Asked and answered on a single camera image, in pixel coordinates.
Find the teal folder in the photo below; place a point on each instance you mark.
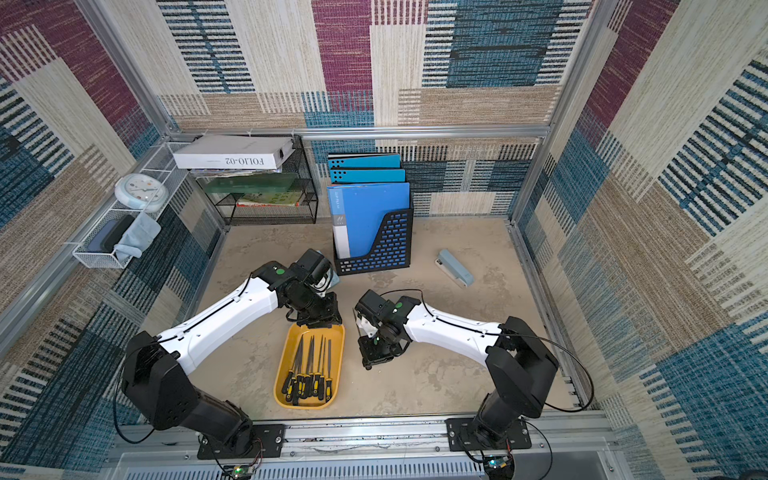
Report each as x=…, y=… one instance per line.
x=389, y=161
x=365, y=176

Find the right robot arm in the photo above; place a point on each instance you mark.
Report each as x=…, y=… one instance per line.
x=520, y=365

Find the blue grey stapler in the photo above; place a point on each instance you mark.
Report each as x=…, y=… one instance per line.
x=454, y=269

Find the file tool diagonal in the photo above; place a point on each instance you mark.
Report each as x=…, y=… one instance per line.
x=314, y=365

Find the front blue folder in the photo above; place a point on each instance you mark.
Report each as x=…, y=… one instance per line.
x=357, y=211

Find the white round clock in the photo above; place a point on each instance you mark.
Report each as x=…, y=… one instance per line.
x=141, y=192

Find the dark blue pouch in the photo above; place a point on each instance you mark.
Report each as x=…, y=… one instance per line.
x=109, y=235

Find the white wire wall basket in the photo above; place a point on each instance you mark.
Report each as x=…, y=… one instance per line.
x=159, y=165

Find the red book on shelf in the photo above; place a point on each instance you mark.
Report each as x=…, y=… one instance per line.
x=287, y=198

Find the light blue cloth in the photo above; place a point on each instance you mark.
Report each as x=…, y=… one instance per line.
x=137, y=238

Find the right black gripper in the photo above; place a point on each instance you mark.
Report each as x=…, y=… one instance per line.
x=378, y=351

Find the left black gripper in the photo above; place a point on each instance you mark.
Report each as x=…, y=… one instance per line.
x=330, y=317

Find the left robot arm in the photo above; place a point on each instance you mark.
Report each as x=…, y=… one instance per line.
x=156, y=369

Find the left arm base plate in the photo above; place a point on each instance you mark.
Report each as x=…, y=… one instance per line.
x=259, y=439

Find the middle teal folder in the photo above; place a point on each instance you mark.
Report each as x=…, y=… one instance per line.
x=365, y=176

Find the white folio box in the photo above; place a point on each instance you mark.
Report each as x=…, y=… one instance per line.
x=227, y=152

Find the yellow plastic storage tray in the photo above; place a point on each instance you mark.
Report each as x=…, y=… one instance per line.
x=337, y=335

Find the black wire shelf rack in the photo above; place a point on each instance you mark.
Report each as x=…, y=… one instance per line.
x=305, y=213

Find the file tool horizontal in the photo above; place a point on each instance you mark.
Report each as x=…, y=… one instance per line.
x=294, y=382

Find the green book on shelf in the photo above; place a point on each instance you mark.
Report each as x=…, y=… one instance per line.
x=261, y=183

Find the back teal folder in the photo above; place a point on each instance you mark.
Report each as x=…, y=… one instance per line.
x=389, y=161

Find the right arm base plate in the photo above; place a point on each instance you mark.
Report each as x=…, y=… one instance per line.
x=465, y=434

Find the black mesh file holder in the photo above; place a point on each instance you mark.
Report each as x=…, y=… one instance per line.
x=391, y=248

